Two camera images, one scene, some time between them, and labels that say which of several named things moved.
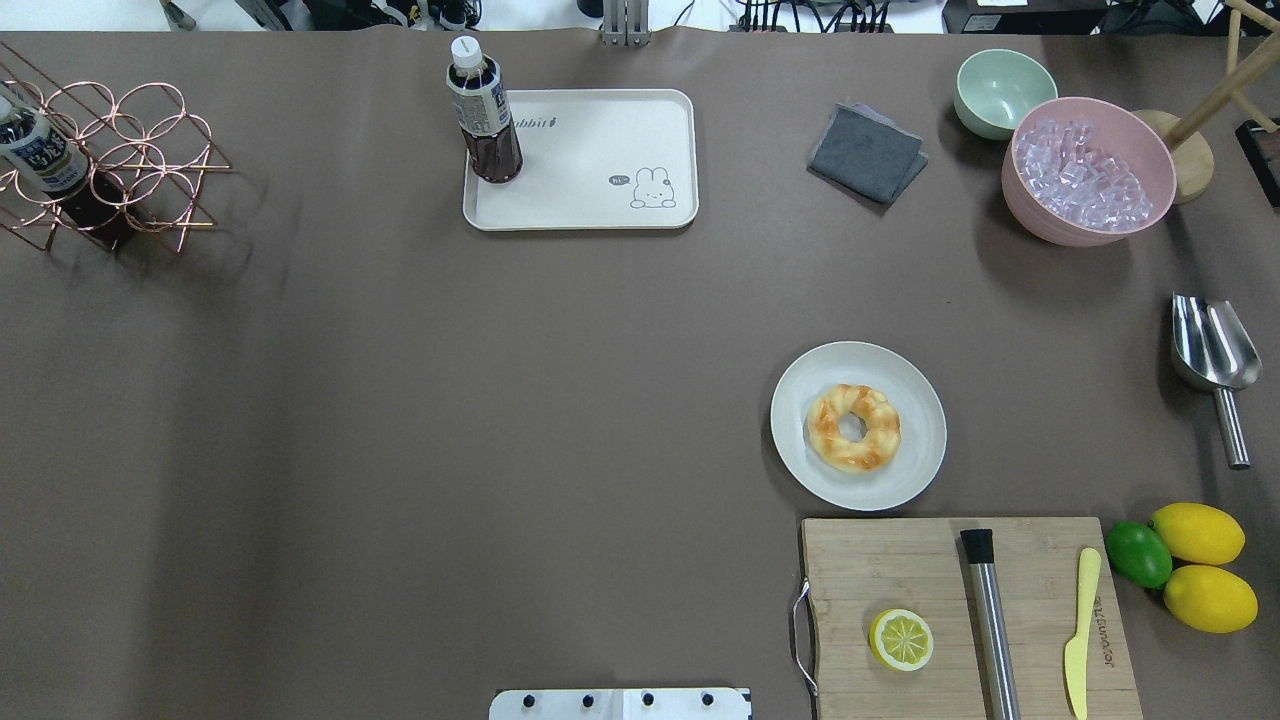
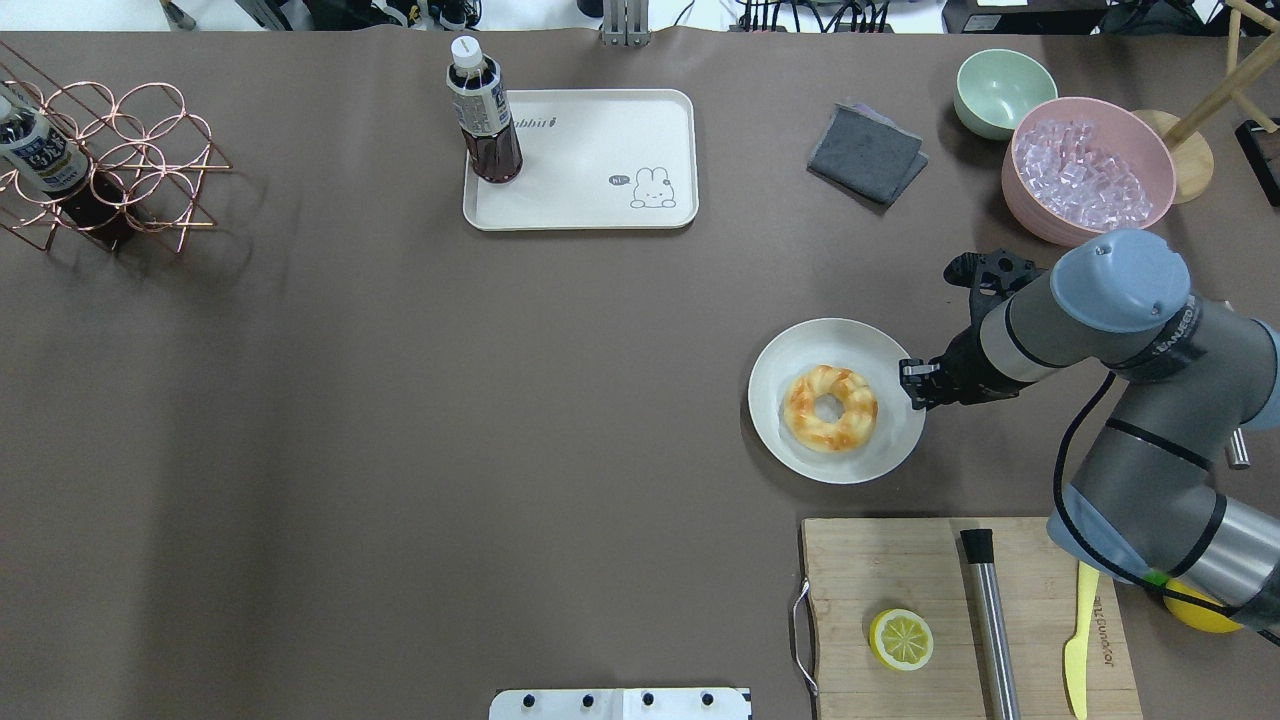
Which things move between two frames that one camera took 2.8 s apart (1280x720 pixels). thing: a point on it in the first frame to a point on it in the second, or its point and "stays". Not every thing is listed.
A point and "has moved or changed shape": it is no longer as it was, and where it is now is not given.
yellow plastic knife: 1076,653 stays
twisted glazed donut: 824,435 to 854,426
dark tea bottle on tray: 480,98 stays
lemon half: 901,639 stays
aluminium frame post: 626,23 stays
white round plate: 923,425 has moved or changed shape
